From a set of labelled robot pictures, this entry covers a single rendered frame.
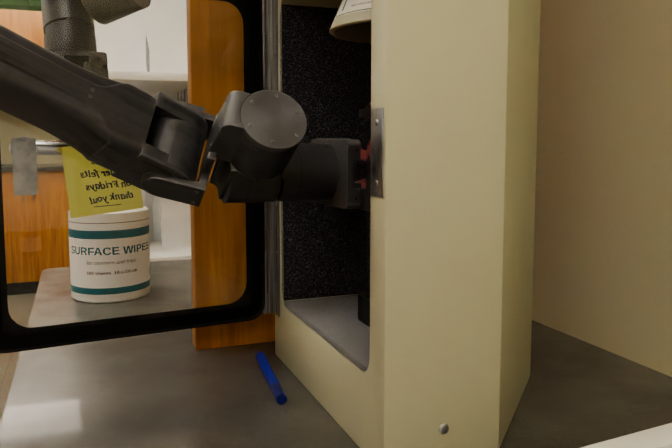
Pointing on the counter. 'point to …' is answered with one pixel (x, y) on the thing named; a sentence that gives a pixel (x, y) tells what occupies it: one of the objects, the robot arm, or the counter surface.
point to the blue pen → (271, 378)
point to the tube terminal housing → (436, 191)
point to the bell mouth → (355, 10)
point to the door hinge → (276, 200)
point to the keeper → (377, 152)
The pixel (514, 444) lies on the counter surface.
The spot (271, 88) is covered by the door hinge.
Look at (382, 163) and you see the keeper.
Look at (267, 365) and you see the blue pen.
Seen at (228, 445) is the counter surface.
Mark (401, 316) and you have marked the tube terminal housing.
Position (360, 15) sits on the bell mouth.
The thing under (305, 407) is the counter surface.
